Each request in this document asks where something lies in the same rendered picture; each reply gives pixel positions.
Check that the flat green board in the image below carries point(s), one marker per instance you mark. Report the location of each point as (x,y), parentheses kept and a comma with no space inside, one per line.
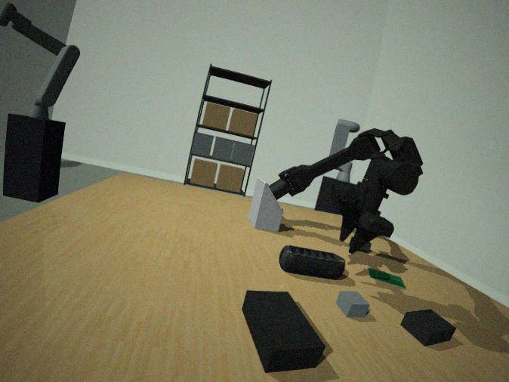
(385,277)

